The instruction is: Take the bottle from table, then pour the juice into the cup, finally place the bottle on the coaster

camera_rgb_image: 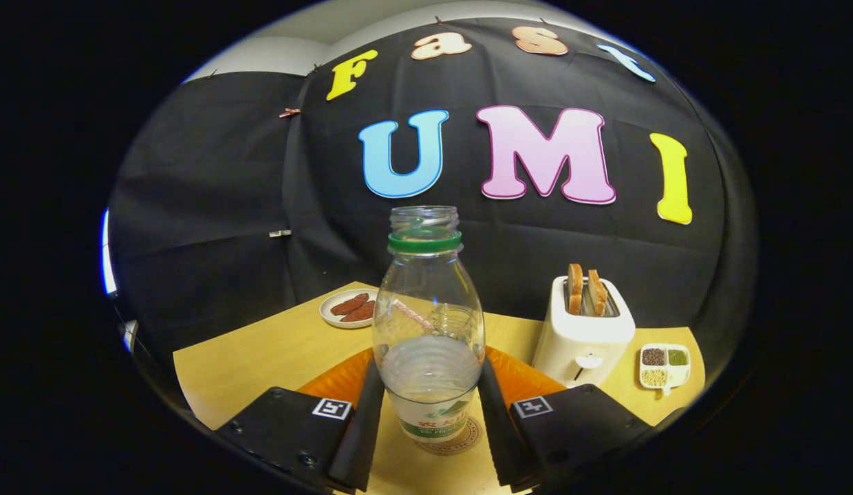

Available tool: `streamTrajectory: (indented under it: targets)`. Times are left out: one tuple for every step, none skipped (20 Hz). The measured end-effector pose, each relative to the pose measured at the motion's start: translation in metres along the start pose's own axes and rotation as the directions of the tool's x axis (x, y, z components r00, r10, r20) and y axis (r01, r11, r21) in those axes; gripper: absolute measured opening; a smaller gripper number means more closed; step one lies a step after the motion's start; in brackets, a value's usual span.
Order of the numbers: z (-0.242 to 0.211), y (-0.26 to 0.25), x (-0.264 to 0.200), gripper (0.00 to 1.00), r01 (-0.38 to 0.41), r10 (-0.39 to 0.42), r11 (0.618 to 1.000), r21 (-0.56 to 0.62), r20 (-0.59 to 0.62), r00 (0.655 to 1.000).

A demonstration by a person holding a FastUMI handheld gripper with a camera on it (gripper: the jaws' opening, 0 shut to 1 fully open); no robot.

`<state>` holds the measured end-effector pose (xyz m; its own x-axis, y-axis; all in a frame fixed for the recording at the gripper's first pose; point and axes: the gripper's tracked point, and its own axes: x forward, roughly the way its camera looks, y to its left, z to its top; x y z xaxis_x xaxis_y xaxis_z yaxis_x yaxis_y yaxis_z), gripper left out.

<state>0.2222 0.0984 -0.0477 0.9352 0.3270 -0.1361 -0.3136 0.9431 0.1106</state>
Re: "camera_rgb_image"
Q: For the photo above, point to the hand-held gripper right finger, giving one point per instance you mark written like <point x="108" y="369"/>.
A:
<point x="497" y="440"/>

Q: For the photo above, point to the white round plate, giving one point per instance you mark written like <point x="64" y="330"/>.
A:
<point x="328" y="316"/>

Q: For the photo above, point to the pink clothespin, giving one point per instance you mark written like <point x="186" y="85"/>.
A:
<point x="289" y="113"/>

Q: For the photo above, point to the white toaster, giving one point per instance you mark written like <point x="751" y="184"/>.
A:
<point x="585" y="340"/>

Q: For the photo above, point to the wooden table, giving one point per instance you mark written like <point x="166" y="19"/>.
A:
<point x="261" y="357"/>

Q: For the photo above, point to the black backdrop cloth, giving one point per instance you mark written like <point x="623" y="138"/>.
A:
<point x="502" y="240"/>

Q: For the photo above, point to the brown sausage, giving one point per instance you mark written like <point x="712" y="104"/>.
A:
<point x="349" y="304"/>
<point x="359" y="313"/>

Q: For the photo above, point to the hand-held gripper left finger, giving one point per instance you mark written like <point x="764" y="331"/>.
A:
<point x="368" y="440"/>

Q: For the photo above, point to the clear plastic juice bottle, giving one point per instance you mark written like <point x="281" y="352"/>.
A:
<point x="426" y="275"/>

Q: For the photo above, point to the pink striped straw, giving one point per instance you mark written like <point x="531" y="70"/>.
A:
<point x="413" y="315"/>

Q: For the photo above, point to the white divided dish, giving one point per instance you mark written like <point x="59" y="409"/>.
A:
<point x="665" y="366"/>

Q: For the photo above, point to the toast slice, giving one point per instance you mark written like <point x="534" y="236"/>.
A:
<point x="575" y="289"/>
<point x="597" y="292"/>

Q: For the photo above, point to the round wooden coaster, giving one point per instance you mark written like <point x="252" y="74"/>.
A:
<point x="469" y="440"/>

